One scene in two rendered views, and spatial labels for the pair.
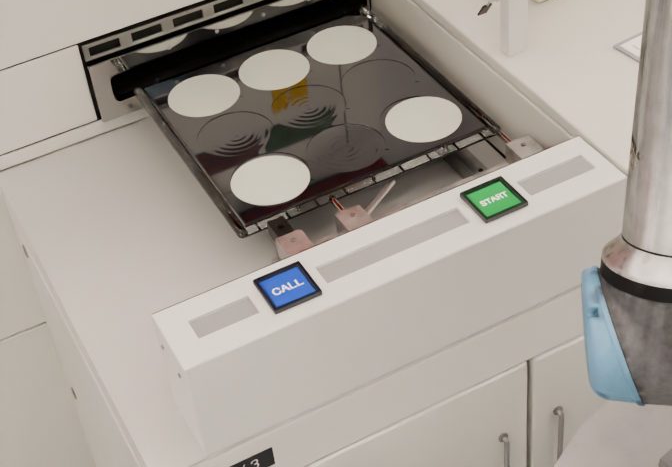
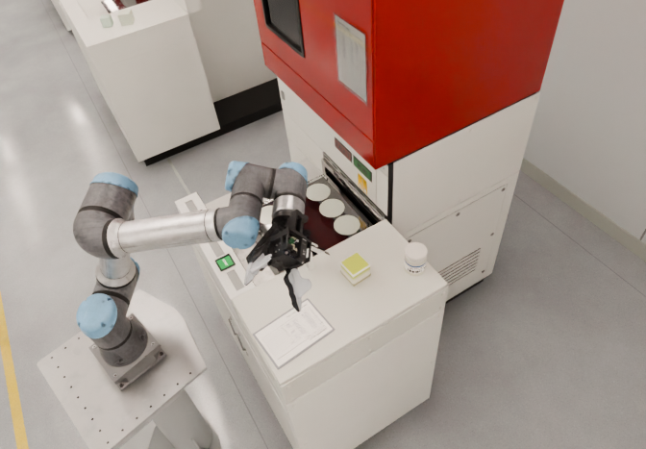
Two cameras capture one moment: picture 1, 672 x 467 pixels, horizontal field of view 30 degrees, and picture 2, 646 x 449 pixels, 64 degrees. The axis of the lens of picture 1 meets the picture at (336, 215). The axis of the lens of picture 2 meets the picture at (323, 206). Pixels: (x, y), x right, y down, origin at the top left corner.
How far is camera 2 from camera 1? 196 cm
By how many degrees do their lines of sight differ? 60
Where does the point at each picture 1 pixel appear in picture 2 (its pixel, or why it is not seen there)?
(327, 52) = (341, 221)
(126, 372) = (217, 203)
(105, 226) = not seen: hidden behind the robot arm
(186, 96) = (317, 187)
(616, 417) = (174, 317)
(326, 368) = not seen: hidden behind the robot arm
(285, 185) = (265, 218)
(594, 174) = (233, 290)
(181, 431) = not seen: hidden behind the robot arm
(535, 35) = (319, 273)
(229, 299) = (197, 206)
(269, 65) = (334, 206)
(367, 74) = (326, 234)
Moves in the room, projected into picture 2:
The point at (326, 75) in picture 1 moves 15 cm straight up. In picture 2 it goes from (326, 222) to (323, 194)
